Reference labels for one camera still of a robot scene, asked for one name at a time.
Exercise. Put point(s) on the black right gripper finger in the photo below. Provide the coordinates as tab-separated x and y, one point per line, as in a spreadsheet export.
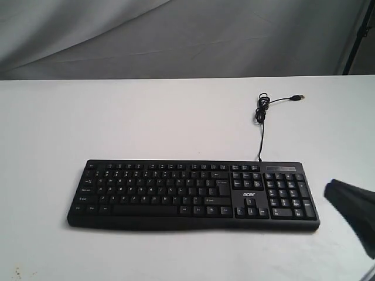
356	206

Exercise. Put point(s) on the black acer keyboard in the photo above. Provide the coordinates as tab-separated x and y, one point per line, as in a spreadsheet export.
186	195

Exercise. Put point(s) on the black light stand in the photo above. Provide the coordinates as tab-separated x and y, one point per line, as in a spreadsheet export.
362	32

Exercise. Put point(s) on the grey backdrop cloth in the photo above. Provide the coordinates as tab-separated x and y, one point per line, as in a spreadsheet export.
58	40

